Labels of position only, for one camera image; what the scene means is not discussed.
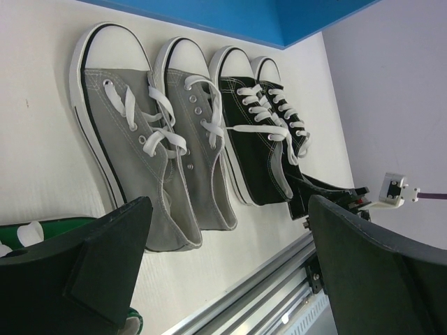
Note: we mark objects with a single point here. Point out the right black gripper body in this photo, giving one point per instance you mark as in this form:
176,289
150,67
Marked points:
357,203

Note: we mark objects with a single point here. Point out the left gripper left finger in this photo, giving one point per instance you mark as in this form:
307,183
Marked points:
79,282

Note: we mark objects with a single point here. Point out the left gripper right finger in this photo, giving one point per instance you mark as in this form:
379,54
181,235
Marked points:
378,281

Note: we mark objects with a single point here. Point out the black sneaker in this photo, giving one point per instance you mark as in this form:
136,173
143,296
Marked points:
254,138
267,74

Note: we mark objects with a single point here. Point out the grey sneaker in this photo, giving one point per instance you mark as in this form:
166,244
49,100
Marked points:
182,75
128,125

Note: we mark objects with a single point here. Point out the blue yellow shoe shelf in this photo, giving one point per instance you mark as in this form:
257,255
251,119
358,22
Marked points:
273,23

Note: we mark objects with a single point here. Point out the lower green sneaker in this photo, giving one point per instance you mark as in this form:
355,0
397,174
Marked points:
134,323

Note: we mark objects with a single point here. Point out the green sneaker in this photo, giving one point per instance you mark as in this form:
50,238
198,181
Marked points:
134,323
22,235

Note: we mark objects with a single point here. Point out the upper green sneaker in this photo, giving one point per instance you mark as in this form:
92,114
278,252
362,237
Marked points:
22,235

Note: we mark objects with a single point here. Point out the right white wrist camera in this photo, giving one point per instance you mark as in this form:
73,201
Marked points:
394,192

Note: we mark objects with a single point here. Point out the slotted cable duct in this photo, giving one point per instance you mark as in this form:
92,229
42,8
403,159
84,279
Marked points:
300,318

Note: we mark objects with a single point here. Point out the aluminium rail frame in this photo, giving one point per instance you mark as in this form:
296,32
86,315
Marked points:
256,303

